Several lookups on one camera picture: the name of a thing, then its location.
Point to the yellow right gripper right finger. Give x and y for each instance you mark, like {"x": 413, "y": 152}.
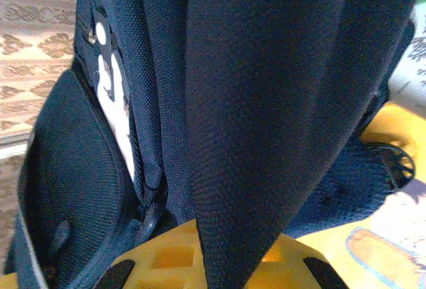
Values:
{"x": 293, "y": 269}

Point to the yellow cartoon cover book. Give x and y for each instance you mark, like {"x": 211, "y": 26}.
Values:
{"x": 382, "y": 262}

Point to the navy blue student backpack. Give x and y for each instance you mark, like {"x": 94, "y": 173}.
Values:
{"x": 249, "y": 102}

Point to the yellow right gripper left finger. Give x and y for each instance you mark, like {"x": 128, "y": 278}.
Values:
{"x": 159, "y": 262}

